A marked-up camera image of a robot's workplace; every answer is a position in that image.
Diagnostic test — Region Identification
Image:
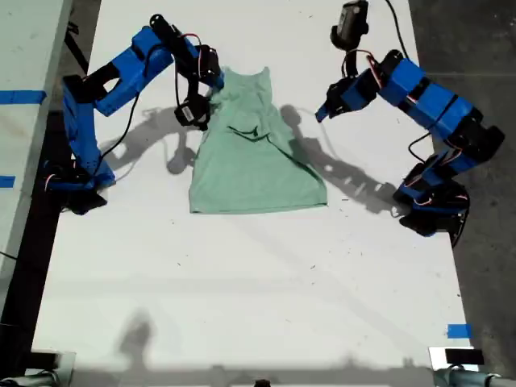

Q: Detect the shiny metal plate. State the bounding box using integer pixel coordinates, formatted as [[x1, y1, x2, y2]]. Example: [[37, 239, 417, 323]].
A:
[[30, 350, 77, 387], [428, 345, 485, 372]]

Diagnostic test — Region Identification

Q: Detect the black arm base cable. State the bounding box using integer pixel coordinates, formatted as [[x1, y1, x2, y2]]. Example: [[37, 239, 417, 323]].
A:
[[450, 197, 472, 248]]

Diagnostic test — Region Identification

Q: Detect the black camera stalk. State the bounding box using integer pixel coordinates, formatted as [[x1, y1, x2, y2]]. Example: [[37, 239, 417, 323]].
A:
[[341, 48, 360, 80], [187, 76, 210, 102]]

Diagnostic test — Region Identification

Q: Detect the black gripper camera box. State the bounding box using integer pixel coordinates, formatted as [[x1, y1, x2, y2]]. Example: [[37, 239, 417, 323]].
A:
[[173, 94, 211, 132], [330, 0, 370, 52]]

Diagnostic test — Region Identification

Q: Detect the grey clamp pipe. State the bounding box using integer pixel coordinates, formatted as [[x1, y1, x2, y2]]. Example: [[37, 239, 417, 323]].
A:
[[433, 365, 516, 387], [0, 369, 60, 387]]

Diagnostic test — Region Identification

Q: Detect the black camera cable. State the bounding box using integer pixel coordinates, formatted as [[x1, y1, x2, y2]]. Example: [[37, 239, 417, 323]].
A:
[[98, 42, 182, 158], [385, 0, 412, 57]]

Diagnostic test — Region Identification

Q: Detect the small black box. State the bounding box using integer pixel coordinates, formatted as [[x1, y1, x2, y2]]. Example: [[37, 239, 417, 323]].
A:
[[30, 351, 60, 370], [445, 348, 485, 364]]

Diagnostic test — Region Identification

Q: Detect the long blue tape strip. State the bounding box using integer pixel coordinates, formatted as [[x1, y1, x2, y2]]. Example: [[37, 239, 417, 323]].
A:
[[0, 89, 48, 105]]

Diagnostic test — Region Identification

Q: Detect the pale green T-shirt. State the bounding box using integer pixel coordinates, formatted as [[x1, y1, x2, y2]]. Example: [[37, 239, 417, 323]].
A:
[[188, 66, 328, 214]]

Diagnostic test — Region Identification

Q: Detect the black diagonal bar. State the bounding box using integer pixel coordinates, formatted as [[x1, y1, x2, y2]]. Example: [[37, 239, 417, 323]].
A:
[[64, 22, 90, 76]]

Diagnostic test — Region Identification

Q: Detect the pale side table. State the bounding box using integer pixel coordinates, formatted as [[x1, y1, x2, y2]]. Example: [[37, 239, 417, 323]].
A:
[[0, 0, 74, 302]]

